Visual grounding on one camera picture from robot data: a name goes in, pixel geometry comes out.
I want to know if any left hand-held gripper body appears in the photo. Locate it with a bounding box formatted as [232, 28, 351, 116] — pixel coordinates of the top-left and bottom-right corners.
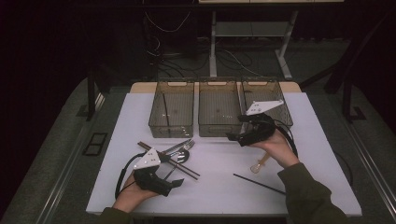
[133, 147, 175, 197]

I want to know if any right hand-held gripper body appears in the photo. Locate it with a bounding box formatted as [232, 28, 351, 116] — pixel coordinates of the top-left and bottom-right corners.
[236, 99, 285, 147]

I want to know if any metal spoon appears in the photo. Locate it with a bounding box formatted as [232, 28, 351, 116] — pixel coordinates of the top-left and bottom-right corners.
[163, 149, 191, 181]

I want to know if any clear brown plastic bin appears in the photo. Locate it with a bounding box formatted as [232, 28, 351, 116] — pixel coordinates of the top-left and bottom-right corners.
[148, 77, 195, 139]
[197, 77, 244, 138]
[241, 77, 294, 138]

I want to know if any wooden-handled clear spoon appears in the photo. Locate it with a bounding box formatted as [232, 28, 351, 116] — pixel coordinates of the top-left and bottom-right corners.
[249, 152, 272, 175]

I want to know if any person's left hand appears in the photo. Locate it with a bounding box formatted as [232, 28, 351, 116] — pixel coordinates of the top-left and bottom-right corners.
[112, 172, 160, 215]

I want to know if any person's right hand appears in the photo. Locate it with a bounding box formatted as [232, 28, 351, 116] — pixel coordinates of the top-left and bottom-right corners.
[248, 129, 300, 169]

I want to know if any metal fork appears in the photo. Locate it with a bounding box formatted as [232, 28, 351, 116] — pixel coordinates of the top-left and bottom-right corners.
[162, 140, 196, 157]
[161, 138, 192, 154]

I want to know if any black stand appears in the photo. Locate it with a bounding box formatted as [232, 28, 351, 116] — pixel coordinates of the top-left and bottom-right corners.
[342, 74, 368, 124]
[86, 68, 107, 122]

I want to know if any left hand-held gripper cable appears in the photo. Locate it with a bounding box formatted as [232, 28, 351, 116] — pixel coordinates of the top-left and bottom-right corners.
[114, 151, 148, 200]

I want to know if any hand-held gripper cable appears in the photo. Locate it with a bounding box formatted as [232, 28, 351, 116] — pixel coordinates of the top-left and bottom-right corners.
[114, 151, 148, 200]
[273, 119, 299, 158]

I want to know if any right hand-held gripper cable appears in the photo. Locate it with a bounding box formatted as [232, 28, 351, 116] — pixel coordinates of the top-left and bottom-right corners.
[273, 119, 299, 158]

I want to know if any grey metal desk frame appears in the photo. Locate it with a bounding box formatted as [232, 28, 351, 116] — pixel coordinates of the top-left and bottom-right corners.
[208, 8, 300, 80]

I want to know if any bundle of floor cables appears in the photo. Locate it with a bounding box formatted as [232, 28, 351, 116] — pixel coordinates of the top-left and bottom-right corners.
[144, 10, 265, 79]

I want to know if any metal floor rail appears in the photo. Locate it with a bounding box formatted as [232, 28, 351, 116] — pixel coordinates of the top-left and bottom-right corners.
[342, 120, 396, 213]
[38, 92, 106, 224]

